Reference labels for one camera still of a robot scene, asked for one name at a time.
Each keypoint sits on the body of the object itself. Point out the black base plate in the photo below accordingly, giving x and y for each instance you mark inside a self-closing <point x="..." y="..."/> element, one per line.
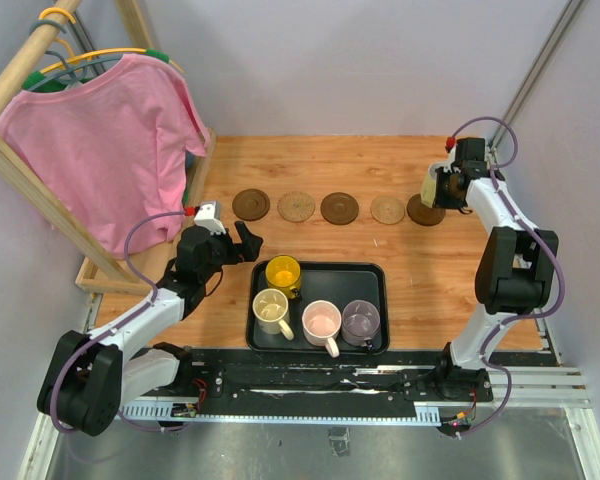
<point x="310" y="380"/>

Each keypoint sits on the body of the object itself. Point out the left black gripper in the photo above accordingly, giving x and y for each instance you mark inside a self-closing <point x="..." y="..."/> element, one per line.
<point x="249" y="250"/>

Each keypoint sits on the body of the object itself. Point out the wooden clothes rack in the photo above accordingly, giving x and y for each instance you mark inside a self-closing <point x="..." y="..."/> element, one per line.
<point x="100" y="272"/>

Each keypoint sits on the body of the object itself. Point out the aluminium corner post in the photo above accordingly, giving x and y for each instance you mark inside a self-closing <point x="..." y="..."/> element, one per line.
<point x="557" y="34"/>

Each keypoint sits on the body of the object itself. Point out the brown wooden coaster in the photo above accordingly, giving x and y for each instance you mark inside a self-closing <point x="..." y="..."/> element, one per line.
<point x="251" y="204"/>
<point x="339" y="208"/>
<point x="423" y="215"/>

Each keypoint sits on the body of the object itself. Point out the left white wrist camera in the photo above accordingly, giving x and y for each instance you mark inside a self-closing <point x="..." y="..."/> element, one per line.
<point x="208" y="216"/>

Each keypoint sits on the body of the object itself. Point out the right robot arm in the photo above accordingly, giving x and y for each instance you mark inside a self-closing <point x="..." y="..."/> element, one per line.
<point x="513" y="280"/>

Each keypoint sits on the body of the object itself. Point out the purple mug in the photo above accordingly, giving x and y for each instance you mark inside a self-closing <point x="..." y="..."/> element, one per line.
<point x="360" y="323"/>

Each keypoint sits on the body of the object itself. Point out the yellow glass mug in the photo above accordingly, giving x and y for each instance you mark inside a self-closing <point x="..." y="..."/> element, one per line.
<point x="284" y="273"/>

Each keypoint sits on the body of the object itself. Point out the woven rattan coaster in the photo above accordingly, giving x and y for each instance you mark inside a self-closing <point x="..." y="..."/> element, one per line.
<point x="387" y="210"/>
<point x="296" y="206"/>

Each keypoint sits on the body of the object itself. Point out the pale green octagonal mug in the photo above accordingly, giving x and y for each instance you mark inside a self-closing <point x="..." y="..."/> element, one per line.
<point x="429" y="185"/>

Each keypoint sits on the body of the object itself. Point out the grey clothes hanger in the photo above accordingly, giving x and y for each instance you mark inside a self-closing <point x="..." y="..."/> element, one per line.
<point x="81" y="37"/>

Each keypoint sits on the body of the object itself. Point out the white slotted cable duct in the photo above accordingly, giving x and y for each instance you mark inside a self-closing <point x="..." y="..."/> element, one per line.
<point x="388" y="413"/>

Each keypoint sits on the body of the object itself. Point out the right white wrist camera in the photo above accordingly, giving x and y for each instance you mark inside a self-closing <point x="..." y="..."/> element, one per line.
<point x="470" y="149"/>

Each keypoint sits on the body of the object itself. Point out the black plastic tray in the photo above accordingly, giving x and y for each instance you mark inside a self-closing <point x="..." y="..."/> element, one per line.
<point x="338" y="283"/>

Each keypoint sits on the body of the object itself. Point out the yellow clothes hanger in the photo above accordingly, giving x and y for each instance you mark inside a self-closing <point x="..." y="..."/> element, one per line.
<point x="136" y="26"/>

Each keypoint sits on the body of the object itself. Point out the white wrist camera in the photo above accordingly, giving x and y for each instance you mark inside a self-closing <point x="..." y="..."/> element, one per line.
<point x="208" y="216"/>
<point x="470" y="149"/>

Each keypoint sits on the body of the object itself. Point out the pink t-shirt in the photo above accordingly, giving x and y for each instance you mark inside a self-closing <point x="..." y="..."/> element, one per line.
<point x="113" y="149"/>

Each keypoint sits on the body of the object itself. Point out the pink mug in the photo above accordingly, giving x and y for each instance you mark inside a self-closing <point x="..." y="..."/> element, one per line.
<point x="321" y="322"/>

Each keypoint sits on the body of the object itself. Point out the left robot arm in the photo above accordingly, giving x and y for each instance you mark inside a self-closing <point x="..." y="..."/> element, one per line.
<point x="92" y="375"/>

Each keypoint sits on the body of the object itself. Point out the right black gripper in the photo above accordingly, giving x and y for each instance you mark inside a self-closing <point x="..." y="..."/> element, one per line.
<point x="441" y="201"/>

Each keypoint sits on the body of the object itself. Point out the aluminium frame rail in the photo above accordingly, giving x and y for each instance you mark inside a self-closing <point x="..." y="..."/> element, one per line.
<point x="547" y="384"/>

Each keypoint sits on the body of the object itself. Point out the green clothes hanger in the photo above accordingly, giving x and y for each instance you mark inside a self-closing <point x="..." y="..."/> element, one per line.
<point x="66" y="76"/>

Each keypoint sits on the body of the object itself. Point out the cream yellow mug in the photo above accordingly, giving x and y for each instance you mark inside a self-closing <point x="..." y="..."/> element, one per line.
<point x="271" y="309"/>

